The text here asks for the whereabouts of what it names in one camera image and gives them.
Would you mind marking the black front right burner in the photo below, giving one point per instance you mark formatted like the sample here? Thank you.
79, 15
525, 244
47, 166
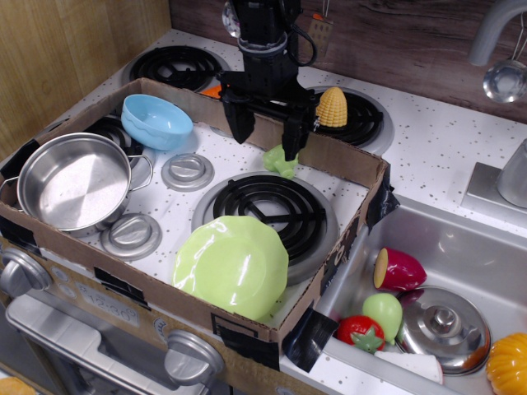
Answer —
302, 216

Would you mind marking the stainless steel pot lid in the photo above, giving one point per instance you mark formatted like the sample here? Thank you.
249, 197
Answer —
438, 322

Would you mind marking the hanging steel ladle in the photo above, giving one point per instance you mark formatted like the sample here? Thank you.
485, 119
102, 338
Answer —
505, 81

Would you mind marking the black front left burner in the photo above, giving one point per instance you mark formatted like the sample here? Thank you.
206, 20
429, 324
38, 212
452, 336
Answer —
111, 127

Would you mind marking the black burner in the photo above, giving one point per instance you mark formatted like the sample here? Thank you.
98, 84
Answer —
111, 127
369, 126
180, 66
302, 216

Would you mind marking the yellow toy corn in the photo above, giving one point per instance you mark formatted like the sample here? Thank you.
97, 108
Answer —
332, 108

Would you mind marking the green toy pear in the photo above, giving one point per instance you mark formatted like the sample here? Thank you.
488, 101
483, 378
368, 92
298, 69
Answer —
387, 311

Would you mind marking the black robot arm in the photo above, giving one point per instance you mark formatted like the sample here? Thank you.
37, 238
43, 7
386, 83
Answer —
273, 48

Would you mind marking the silver oven knob right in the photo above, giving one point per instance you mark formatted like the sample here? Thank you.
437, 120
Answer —
190, 360

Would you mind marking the red toy strawberry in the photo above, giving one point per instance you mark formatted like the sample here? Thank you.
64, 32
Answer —
361, 332

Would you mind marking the silver oven knob left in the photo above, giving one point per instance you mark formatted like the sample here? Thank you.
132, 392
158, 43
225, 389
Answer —
22, 274

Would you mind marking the orange toy carrot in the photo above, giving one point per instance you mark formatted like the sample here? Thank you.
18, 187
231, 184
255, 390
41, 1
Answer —
213, 92

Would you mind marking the orange object bottom left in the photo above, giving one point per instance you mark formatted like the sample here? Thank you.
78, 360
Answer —
14, 386

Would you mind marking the black back left burner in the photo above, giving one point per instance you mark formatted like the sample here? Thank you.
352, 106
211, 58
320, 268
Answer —
180, 66

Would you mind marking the silver sink basin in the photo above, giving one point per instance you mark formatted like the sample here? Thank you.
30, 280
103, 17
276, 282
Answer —
475, 273

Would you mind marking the light green plastic plate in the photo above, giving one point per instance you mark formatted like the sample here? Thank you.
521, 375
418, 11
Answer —
236, 263

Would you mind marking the hanging metal grater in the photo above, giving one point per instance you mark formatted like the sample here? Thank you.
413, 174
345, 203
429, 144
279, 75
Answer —
321, 28

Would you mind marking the purple toy eggplant half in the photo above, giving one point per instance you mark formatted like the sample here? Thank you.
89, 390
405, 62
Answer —
397, 271

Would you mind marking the grey faucet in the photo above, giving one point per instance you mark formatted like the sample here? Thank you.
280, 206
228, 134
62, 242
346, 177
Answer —
492, 190

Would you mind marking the orange toy pumpkin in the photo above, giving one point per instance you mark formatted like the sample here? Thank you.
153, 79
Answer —
506, 365

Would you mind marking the brown cardboard fence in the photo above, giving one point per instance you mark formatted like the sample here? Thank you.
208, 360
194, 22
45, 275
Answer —
133, 303

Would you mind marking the green toy broccoli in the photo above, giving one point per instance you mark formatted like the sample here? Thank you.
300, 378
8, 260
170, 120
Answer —
274, 161

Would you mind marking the silver oven door handle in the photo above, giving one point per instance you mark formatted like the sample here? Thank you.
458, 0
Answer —
79, 344

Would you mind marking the light blue plastic bowl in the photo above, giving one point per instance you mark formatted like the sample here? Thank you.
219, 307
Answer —
154, 122

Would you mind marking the silver stove top knob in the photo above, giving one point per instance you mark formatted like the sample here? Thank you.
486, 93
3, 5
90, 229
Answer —
187, 172
133, 236

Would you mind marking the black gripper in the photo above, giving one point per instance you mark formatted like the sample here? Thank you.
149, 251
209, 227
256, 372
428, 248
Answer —
268, 85

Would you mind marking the silver oven knob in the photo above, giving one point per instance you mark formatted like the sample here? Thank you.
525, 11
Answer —
190, 360
22, 274

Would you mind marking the hanging steel strainer spoon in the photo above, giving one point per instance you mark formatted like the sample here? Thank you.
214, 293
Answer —
230, 20

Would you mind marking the black back right burner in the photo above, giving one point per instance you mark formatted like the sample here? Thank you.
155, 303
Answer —
369, 126

